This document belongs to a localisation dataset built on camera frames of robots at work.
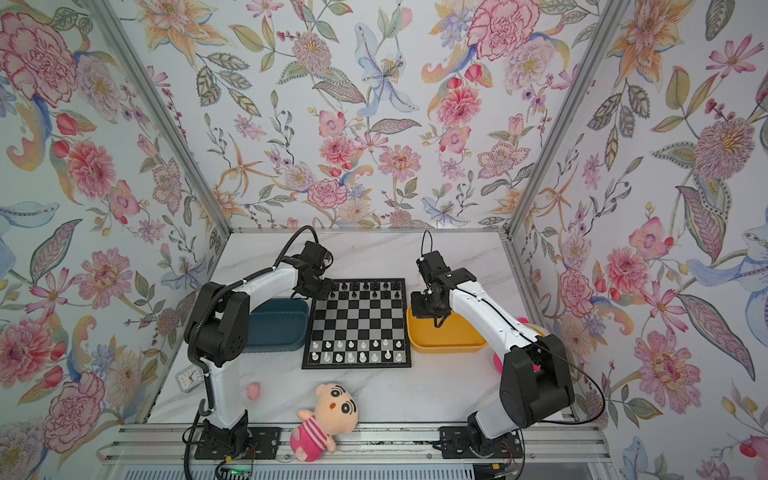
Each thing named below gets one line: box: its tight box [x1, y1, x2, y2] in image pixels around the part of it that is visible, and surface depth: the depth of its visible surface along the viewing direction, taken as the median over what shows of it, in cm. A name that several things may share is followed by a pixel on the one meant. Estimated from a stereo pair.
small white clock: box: [175, 364, 205, 393], surface depth 84 cm
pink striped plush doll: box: [290, 383, 359, 462], surface depth 73 cm
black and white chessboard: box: [301, 278, 412, 369], surface depth 95 cm
